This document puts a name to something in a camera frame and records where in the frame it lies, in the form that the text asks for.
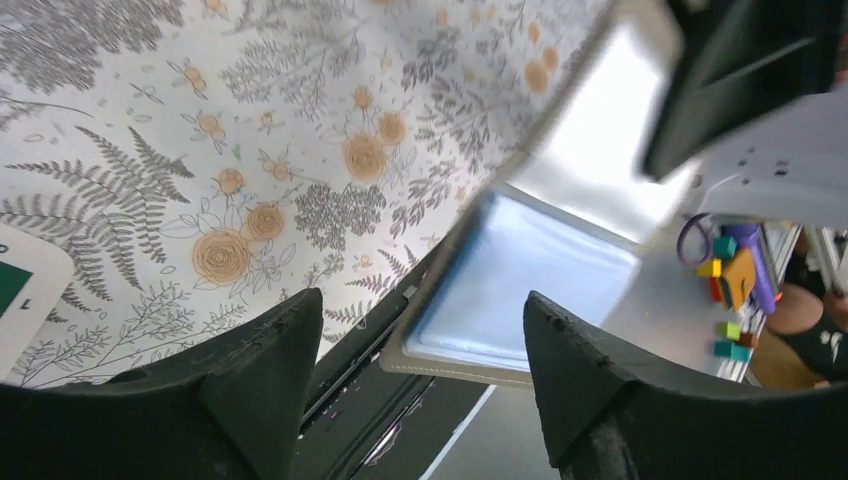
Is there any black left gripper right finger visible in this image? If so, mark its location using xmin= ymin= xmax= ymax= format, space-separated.
xmin=523 ymin=291 xmax=847 ymax=479

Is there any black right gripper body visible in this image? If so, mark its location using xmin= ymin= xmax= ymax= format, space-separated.
xmin=642 ymin=0 xmax=847 ymax=180

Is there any floral table cloth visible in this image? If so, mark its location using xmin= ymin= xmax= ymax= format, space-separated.
xmin=1 ymin=1 xmax=605 ymax=388

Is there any green white chessboard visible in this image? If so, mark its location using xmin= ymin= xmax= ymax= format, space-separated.
xmin=1 ymin=224 xmax=74 ymax=379

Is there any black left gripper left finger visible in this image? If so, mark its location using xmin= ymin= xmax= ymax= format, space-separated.
xmin=1 ymin=288 xmax=322 ymax=479

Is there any grey card holder wallet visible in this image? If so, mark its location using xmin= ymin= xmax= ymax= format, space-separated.
xmin=380 ymin=1 xmax=697 ymax=386

